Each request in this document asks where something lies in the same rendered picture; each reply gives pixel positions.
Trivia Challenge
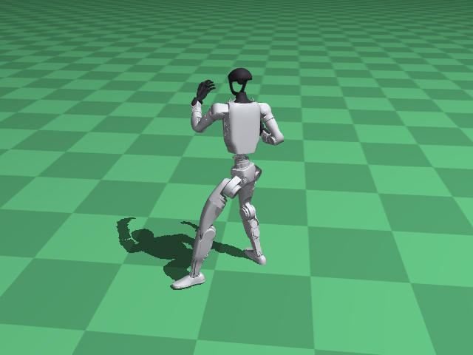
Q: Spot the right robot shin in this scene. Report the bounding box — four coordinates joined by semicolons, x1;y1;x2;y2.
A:
242;204;262;257

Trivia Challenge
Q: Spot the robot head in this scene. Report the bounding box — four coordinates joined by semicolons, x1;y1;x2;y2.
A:
228;68;252;104

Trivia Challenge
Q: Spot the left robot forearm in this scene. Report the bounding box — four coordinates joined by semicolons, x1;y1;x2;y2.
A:
191;101;202;128

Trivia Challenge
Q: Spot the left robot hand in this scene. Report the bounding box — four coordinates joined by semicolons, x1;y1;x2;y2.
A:
191;80;216;106

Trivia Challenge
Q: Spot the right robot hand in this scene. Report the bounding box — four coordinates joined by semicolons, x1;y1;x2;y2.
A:
259;118;270;137

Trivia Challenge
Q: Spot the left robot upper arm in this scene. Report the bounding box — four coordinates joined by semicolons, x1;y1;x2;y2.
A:
192;103;228;132

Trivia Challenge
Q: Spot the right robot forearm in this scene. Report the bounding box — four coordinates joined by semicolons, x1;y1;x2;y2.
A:
260;130;284;145

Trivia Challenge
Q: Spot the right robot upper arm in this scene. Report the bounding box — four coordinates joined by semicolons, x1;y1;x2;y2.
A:
258;103;284;146

